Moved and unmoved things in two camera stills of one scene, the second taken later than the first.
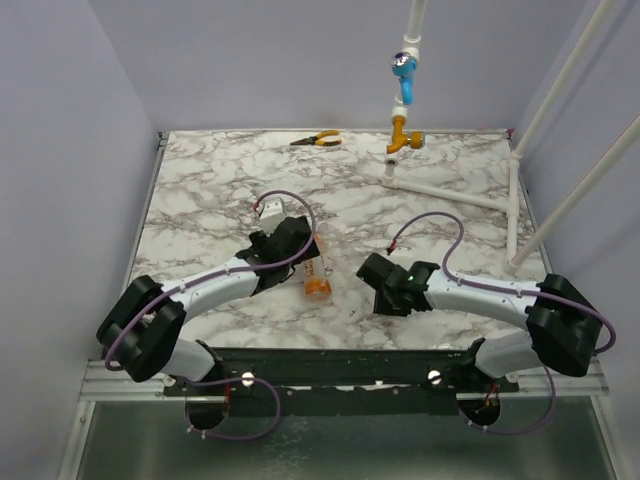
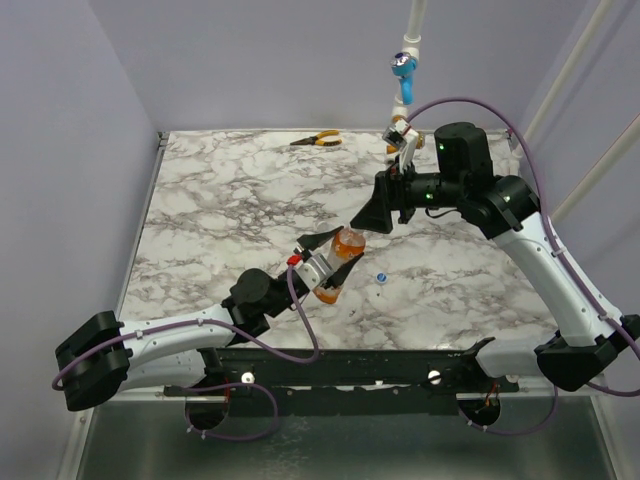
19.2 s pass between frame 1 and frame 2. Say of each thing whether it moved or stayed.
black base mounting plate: stayed
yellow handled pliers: stayed
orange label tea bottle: moved
